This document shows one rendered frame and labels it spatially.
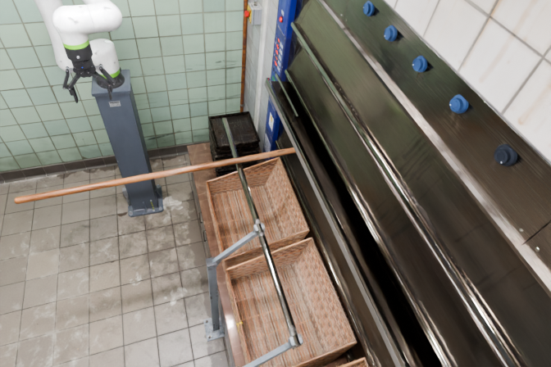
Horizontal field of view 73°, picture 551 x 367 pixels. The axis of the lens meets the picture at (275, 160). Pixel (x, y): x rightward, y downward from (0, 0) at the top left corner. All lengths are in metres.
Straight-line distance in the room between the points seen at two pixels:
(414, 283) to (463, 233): 0.30
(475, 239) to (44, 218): 2.98
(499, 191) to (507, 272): 0.19
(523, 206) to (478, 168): 0.13
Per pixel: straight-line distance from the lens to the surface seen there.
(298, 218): 2.13
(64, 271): 3.07
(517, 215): 0.97
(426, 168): 1.14
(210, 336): 2.67
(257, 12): 2.41
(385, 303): 1.34
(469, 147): 1.02
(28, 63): 2.94
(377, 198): 1.39
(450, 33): 1.02
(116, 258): 3.00
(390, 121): 1.25
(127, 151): 2.63
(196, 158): 2.68
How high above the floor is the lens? 2.58
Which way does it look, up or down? 48 degrees down
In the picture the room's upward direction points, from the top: 8 degrees clockwise
